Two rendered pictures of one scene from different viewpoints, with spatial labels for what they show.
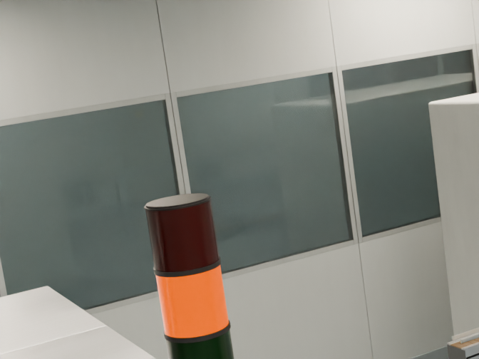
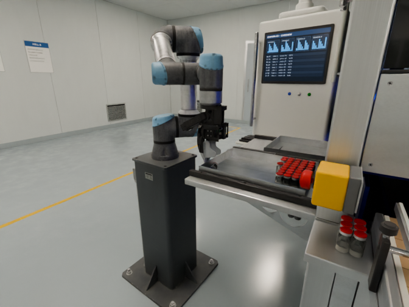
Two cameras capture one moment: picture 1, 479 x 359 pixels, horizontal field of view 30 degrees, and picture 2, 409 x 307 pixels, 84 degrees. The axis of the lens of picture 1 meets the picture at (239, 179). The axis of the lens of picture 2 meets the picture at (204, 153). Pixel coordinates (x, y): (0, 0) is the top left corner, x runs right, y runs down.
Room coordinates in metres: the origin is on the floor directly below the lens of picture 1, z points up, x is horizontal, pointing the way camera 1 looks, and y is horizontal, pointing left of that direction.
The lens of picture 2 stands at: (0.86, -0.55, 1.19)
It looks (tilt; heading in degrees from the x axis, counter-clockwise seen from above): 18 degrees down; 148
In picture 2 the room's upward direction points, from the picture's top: straight up
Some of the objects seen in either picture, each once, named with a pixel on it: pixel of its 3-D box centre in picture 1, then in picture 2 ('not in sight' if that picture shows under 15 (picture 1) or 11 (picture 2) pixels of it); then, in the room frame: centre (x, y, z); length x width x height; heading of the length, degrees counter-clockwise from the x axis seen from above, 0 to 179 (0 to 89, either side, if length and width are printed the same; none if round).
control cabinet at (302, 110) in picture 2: not in sight; (295, 80); (-0.15, 0.78, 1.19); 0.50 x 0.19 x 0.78; 18
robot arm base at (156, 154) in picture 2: not in sight; (164, 147); (-0.27, -0.10, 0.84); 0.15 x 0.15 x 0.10
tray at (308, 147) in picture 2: not in sight; (310, 149); (0.29, 0.36, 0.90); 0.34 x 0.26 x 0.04; 26
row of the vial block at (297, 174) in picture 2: not in sight; (299, 174); (0.46, 0.06, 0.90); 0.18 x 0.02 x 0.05; 115
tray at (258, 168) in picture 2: not in sight; (259, 168); (0.34, 0.01, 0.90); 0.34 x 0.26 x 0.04; 25
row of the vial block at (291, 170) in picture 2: not in sight; (292, 173); (0.44, 0.05, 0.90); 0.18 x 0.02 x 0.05; 115
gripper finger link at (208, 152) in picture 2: not in sight; (209, 153); (0.23, -0.14, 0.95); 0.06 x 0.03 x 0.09; 26
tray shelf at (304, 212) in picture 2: not in sight; (283, 163); (0.30, 0.18, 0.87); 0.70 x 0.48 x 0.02; 116
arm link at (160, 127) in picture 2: not in sight; (165, 126); (-0.26, -0.10, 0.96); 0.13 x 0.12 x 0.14; 71
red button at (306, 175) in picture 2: not in sight; (310, 180); (0.61, -0.14, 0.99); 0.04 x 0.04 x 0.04; 26
